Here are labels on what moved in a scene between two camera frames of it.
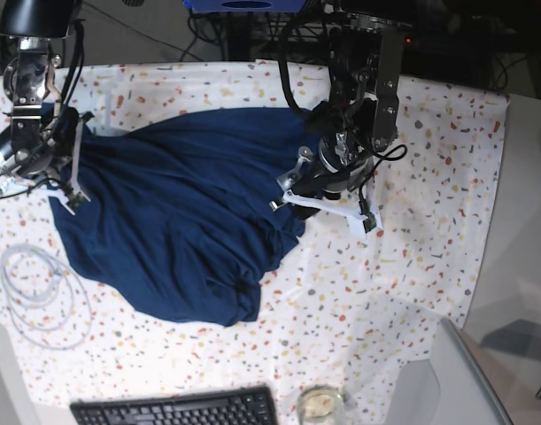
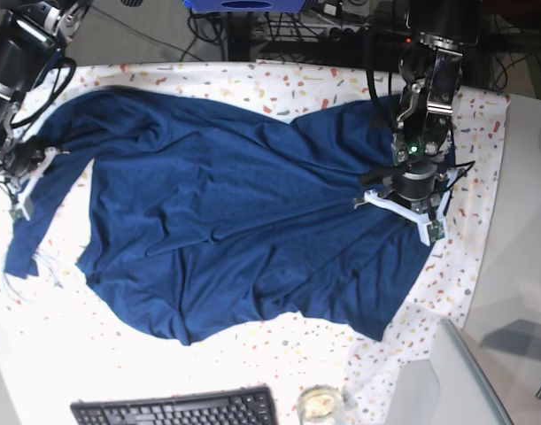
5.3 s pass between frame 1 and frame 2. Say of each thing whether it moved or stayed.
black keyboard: stayed
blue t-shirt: moved
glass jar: stayed
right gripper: moved
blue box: stayed
